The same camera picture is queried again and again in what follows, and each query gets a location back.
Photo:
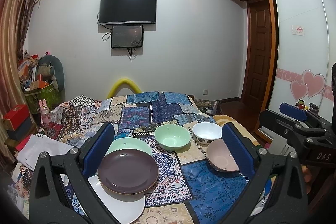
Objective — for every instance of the brown wooden door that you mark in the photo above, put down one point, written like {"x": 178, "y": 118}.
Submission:
{"x": 258, "y": 55}

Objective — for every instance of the dark purple plate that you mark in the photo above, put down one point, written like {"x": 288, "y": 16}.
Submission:
{"x": 128, "y": 171}

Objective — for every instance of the white patterned bowl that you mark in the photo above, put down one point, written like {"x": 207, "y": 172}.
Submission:
{"x": 206, "y": 132}

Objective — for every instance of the pink toy rabbit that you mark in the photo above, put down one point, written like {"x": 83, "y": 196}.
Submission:
{"x": 45, "y": 113}

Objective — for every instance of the person's right hand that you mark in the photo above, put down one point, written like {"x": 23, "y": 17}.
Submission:
{"x": 307, "y": 174}

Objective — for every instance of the striped brown curtain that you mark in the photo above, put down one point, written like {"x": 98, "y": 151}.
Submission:
{"x": 15, "y": 20}

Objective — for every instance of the wooden wardrobe with hearts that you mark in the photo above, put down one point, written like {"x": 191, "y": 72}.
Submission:
{"x": 302, "y": 55}

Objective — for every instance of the grey neck pillow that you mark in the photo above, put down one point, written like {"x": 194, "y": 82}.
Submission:
{"x": 51, "y": 68}

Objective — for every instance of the mint green bowl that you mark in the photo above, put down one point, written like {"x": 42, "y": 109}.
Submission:
{"x": 172, "y": 137}

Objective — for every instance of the red box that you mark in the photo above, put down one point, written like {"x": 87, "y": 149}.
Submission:
{"x": 15, "y": 117}

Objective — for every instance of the wall mounted television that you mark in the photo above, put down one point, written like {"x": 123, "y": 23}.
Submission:
{"x": 127, "y": 12}

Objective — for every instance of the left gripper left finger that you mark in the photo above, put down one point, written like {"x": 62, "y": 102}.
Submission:
{"x": 48, "y": 201}

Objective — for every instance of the patchwork patterned cloth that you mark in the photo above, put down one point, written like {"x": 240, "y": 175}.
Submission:
{"x": 188, "y": 189}

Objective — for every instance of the wall power socket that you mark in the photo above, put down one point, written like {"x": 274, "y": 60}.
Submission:
{"x": 205, "y": 92}

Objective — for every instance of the mint green plate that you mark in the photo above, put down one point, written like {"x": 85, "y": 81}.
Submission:
{"x": 128, "y": 146}

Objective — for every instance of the yellow foam tube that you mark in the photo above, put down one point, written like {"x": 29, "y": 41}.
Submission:
{"x": 123, "y": 83}

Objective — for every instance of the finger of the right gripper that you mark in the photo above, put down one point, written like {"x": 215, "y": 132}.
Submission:
{"x": 281, "y": 125}
{"x": 293, "y": 112}

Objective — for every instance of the green gift bag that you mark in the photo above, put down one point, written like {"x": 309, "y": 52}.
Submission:
{"x": 48, "y": 93}

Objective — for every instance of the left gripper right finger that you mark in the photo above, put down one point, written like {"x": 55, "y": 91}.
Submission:
{"x": 287, "y": 202}

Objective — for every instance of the small wall monitor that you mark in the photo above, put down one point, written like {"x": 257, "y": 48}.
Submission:
{"x": 127, "y": 36}

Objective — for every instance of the white plate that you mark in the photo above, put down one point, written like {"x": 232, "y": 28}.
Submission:
{"x": 125, "y": 208}

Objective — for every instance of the white paper sheet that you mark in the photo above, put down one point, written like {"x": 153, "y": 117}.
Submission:
{"x": 29, "y": 155}

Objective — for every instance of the pink bowl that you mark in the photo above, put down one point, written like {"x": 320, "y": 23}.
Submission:
{"x": 220, "y": 157}

